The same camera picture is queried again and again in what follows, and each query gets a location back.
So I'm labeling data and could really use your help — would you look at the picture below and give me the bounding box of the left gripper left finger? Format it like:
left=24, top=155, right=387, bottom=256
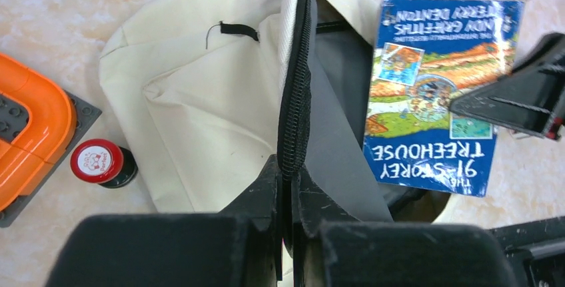
left=47, top=155, right=283, bottom=286

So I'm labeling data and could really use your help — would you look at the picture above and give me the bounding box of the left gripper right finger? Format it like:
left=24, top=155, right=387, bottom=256
left=291, top=170, right=518, bottom=286

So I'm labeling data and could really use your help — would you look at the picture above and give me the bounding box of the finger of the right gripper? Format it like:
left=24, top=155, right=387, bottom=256
left=449, top=32, right=564, bottom=141

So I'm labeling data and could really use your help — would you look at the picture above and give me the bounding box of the blue and white booklet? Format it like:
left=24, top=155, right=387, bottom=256
left=363, top=0, right=524, bottom=197

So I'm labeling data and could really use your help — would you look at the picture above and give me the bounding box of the beige canvas backpack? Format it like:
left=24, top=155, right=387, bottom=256
left=97, top=0, right=451, bottom=287

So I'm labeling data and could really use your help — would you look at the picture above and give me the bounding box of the orange tape dispenser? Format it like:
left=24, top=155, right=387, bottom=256
left=1, top=54, right=102, bottom=228

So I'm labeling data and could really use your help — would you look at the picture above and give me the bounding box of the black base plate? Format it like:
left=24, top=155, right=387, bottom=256
left=489, top=216, right=564, bottom=286

